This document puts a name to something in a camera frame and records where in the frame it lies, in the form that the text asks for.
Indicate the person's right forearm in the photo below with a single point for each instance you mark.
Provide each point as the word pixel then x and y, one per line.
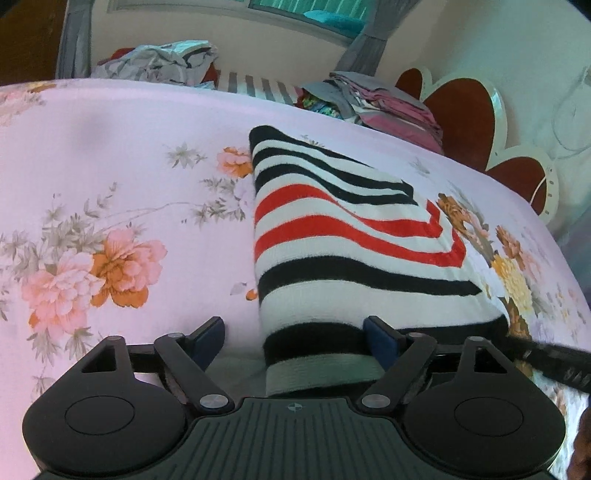
pixel 581 447

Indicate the brown heart-shaped headboard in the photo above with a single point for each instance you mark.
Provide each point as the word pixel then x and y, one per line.
pixel 466 120

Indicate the teal cloth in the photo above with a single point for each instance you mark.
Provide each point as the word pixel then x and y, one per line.
pixel 337 23

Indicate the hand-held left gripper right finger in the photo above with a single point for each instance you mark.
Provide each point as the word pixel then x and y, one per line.
pixel 379 342

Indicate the window with white frame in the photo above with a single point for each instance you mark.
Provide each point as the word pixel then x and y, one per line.
pixel 231 9

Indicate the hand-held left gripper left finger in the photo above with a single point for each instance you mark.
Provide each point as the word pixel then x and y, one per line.
pixel 210 342

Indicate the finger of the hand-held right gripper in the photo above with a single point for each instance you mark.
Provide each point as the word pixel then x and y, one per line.
pixel 549 362

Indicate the grey curtain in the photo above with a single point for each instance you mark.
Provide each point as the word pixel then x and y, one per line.
pixel 74 41
pixel 369 37

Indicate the pink floral bed sheet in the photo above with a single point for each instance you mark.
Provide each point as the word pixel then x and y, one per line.
pixel 115 138

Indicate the stack of folded clothes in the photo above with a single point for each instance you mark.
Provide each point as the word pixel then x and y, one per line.
pixel 388 106

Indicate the black white red striped sweater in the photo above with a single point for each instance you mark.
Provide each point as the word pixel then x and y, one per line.
pixel 351 240

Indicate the grey white striped cloth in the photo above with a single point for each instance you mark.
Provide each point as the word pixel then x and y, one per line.
pixel 258 87

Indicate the brown wooden door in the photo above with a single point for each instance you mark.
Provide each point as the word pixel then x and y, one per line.
pixel 27 41

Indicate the pile of grey clothes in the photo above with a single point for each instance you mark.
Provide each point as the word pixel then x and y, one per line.
pixel 157 62

